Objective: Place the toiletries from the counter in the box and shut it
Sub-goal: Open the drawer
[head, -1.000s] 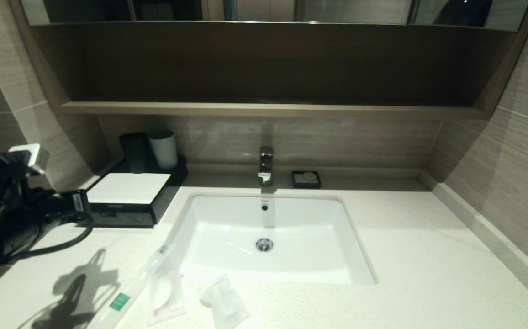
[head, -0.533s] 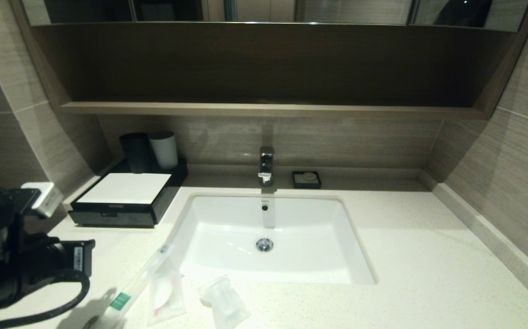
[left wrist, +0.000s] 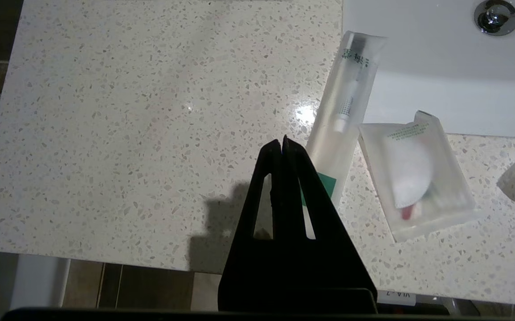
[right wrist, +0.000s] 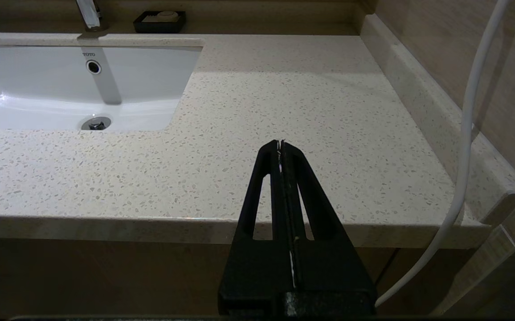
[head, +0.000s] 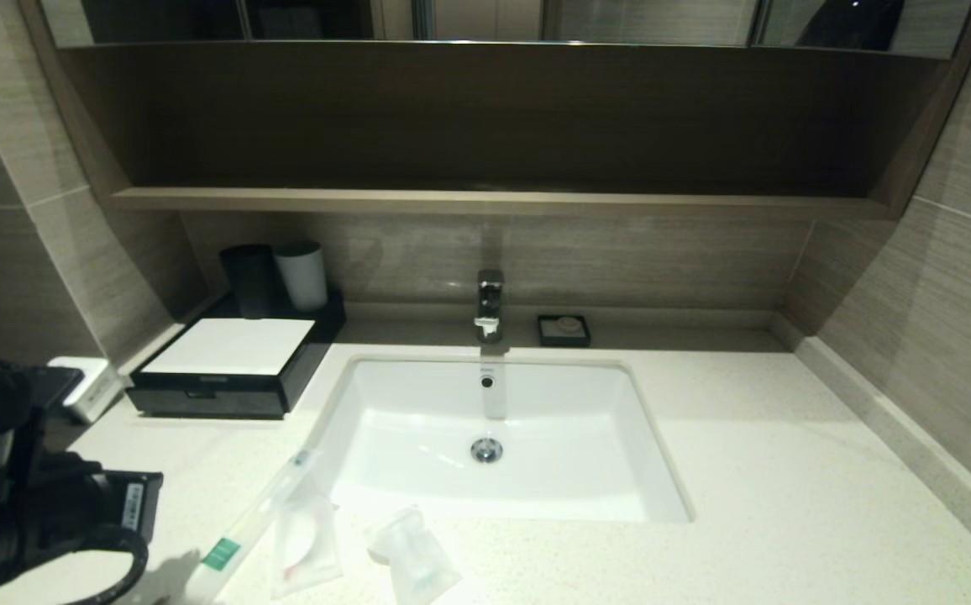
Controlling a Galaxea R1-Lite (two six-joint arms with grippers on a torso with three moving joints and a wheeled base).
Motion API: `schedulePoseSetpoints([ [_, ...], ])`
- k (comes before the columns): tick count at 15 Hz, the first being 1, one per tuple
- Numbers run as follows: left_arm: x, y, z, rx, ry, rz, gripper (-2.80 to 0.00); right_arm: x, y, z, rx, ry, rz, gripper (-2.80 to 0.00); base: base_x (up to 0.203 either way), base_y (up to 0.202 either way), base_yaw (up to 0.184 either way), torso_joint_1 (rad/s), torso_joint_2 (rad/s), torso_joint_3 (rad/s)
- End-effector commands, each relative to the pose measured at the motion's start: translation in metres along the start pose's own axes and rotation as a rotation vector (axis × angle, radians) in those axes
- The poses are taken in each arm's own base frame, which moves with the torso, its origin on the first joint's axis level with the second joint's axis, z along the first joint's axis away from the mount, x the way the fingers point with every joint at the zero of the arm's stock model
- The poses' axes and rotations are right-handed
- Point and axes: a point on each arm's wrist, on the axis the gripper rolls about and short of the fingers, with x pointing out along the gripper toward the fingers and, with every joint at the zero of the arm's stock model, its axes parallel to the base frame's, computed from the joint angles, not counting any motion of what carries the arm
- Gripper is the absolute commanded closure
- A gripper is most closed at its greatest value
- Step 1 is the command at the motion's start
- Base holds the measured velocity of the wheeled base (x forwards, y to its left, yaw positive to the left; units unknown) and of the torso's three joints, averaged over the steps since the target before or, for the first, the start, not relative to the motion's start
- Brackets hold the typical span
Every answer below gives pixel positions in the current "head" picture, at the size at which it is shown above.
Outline white sink basin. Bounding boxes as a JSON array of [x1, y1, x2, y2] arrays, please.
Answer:
[[305, 355, 695, 525]]

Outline clear sachet cotton pads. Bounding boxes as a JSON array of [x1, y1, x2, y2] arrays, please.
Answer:
[[271, 483, 345, 599]]

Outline toothbrush packet green label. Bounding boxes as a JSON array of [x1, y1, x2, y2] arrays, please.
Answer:
[[179, 448, 323, 605]]

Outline chrome faucet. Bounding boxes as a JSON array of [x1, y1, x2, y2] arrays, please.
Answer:
[[475, 270, 506, 345]]

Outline black drawer box white top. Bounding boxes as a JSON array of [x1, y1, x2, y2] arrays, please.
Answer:
[[127, 290, 348, 419]]

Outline crumpled clear plastic sachet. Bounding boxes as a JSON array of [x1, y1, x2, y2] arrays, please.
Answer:
[[365, 504, 463, 605]]

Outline black soap dish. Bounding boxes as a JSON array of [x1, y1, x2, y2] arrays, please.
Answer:
[[537, 315, 591, 349]]

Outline grey white cup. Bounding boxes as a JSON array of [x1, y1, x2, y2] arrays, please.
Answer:
[[275, 241, 329, 313]]

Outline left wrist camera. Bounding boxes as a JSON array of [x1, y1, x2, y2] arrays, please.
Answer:
[[0, 357, 123, 424]]

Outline mirror cabinet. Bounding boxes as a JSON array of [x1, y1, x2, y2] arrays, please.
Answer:
[[40, 0, 971, 61]]

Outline black cup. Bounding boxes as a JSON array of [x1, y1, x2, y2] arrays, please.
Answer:
[[219, 245, 278, 320]]

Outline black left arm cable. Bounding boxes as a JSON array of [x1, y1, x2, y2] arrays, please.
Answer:
[[66, 529, 151, 605]]

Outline brown wooden wall shelf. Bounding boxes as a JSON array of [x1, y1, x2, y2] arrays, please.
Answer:
[[19, 0, 971, 221]]

